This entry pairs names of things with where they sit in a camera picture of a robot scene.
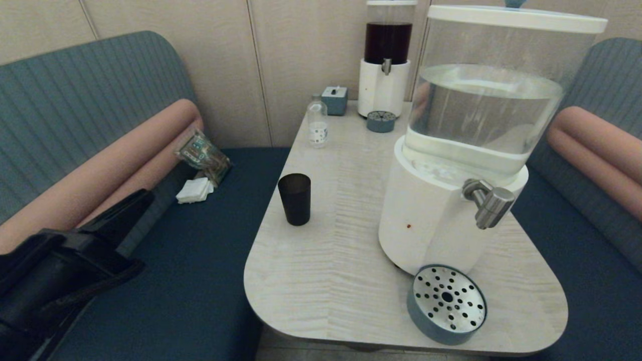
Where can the black plastic cup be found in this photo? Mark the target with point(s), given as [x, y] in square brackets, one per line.
[295, 200]

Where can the large steel dispenser tap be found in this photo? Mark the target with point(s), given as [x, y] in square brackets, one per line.
[489, 203]

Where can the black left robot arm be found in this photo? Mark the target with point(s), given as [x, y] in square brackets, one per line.
[60, 271]

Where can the small clear plastic bottle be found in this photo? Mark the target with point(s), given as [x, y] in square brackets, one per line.
[318, 126]

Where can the blue-grey tissue box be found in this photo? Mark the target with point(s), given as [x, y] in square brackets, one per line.
[334, 101]

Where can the small blue drip tray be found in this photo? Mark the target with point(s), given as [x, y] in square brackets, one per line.
[381, 122]

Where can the small dark drink dispenser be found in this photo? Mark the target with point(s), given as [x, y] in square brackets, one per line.
[381, 90]

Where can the large clear water dispenser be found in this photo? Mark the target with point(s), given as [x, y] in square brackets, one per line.
[426, 220]

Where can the green brown snack packet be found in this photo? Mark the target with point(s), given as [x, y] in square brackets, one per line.
[203, 154]

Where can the white napkin stack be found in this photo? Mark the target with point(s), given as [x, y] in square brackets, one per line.
[195, 190]

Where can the small steel dispenser tap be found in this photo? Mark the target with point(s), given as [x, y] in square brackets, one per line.
[386, 66]

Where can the large blue steel drip tray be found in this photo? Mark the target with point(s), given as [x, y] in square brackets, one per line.
[446, 301]

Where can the pink bolster cushion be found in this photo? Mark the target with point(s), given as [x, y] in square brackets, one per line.
[602, 150]
[100, 175]

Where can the teal bench sofa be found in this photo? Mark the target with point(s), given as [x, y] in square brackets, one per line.
[577, 281]
[75, 90]

